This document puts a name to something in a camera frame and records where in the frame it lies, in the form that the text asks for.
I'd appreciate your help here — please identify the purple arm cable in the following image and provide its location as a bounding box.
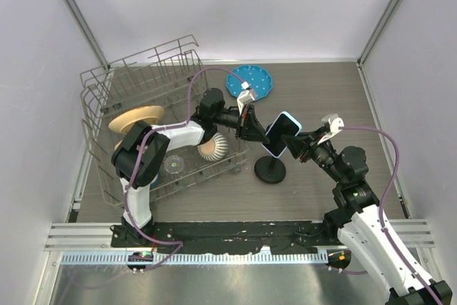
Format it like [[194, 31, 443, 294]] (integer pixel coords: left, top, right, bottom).
[[123, 68, 251, 270], [338, 125, 443, 305]]

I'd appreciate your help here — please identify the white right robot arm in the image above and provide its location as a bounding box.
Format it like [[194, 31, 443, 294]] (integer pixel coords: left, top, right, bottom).
[[282, 129, 453, 304]]

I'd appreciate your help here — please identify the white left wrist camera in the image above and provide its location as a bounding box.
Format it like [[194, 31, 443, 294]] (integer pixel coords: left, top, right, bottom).
[[236, 81, 257, 112]]

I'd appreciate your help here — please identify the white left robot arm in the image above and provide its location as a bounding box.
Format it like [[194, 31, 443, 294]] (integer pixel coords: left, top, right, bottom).
[[111, 88, 269, 247]]

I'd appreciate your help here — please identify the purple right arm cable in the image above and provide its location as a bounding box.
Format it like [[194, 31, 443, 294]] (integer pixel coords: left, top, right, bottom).
[[338, 125, 443, 305]]

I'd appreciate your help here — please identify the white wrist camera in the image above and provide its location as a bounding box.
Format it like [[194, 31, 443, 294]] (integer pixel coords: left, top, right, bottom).
[[321, 114, 345, 136], [236, 81, 257, 112]]

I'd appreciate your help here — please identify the phone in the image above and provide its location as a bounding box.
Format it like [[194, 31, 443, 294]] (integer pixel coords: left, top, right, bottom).
[[262, 111, 303, 158]]

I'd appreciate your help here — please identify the beige wooden bowl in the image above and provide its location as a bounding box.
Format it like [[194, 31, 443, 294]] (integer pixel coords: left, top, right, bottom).
[[114, 141, 123, 153], [109, 106, 165, 134]]

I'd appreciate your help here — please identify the grey wire dish rack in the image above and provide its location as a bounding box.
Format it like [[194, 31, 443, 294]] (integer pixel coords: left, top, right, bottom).
[[79, 35, 250, 209]]

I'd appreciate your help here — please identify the white slotted cable duct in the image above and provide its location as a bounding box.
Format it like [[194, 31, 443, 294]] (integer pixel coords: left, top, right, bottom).
[[61, 250, 328, 266]]

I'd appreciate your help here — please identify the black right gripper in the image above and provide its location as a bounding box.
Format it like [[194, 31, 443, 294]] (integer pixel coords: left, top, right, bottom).
[[282, 125, 346, 185]]

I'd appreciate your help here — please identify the black phone stand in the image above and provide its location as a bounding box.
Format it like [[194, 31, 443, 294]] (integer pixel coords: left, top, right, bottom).
[[254, 156, 286, 184]]

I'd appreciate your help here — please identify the blue polka dot plate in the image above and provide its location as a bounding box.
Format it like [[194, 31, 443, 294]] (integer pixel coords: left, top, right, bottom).
[[226, 64, 273, 101]]

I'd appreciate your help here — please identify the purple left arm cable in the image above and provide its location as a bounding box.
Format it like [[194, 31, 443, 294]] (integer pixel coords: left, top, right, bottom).
[[123, 68, 251, 270]]

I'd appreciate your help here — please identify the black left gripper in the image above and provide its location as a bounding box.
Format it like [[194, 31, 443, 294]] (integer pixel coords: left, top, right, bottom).
[[214, 104, 269, 144]]

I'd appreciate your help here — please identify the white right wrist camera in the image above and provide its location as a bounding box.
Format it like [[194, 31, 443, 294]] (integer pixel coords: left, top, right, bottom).
[[321, 114, 345, 136]]

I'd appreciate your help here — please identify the clear drinking glass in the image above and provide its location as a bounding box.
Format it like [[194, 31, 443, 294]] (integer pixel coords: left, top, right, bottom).
[[164, 155, 185, 176]]

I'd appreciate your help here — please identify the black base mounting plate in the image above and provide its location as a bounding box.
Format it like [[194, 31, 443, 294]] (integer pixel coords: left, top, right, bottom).
[[110, 221, 341, 255]]

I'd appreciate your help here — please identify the dark blue mug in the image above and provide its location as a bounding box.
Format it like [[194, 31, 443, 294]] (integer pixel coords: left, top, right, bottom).
[[149, 173, 161, 189]]

